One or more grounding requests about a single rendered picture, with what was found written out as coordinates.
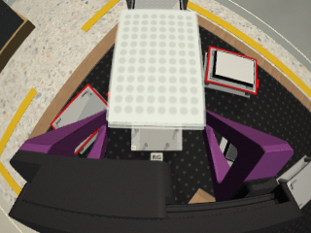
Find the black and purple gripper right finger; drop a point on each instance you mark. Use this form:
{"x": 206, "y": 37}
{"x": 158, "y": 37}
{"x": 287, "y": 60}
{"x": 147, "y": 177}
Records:
{"x": 259, "y": 155}

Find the white microplate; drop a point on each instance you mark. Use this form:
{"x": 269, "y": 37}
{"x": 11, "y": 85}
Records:
{"x": 157, "y": 79}

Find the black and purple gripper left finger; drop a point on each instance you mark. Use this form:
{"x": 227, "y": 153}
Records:
{"x": 63, "y": 140}

